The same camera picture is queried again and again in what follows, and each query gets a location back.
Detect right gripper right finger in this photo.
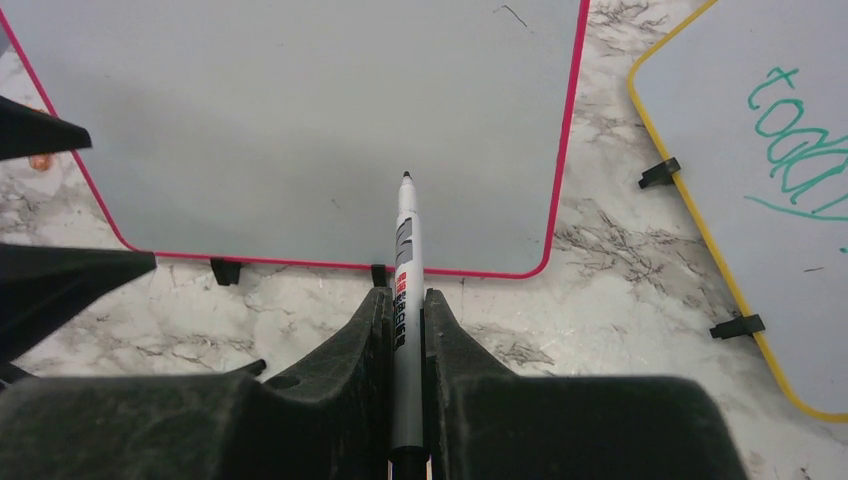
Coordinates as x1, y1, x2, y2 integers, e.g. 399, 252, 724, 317
423, 289, 747, 479

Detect white whiteboard marker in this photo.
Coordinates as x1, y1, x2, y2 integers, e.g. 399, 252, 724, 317
389, 171, 429, 479

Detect black whiteboard foot clip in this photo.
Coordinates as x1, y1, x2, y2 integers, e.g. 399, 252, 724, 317
370, 264, 389, 288
209, 258, 244, 286

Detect red framed whiteboard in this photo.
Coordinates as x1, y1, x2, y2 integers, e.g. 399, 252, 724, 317
1, 1, 589, 279

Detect yellow framed whiteboard with writing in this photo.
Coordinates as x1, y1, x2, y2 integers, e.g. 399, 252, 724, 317
628, 1, 847, 422

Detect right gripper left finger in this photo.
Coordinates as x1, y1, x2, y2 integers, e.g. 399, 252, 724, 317
1, 288, 392, 479

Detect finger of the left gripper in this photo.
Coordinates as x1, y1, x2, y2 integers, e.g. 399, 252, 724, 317
1, 244, 156, 371
1, 97, 92, 161

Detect black yellow-board foot clip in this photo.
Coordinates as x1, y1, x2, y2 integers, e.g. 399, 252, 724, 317
709, 314, 765, 340
638, 157, 681, 189

